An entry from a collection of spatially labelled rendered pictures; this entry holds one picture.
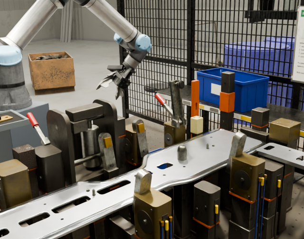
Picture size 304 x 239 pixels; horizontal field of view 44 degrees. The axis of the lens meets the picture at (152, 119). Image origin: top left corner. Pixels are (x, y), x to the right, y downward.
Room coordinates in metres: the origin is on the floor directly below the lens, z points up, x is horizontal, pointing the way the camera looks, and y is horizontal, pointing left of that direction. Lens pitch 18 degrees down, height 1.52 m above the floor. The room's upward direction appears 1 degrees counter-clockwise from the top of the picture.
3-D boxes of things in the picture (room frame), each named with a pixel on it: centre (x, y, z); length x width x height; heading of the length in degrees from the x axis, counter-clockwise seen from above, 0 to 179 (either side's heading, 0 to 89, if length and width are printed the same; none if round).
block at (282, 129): (1.29, -0.48, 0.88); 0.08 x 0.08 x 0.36; 40
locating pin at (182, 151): (1.13, -0.10, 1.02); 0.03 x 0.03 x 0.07
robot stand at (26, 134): (1.47, 0.56, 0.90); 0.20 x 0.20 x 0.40; 56
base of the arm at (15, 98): (1.47, 0.56, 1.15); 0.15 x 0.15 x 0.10
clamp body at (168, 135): (1.35, -0.08, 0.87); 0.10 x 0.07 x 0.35; 40
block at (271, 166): (1.10, -0.38, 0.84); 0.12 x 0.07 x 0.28; 40
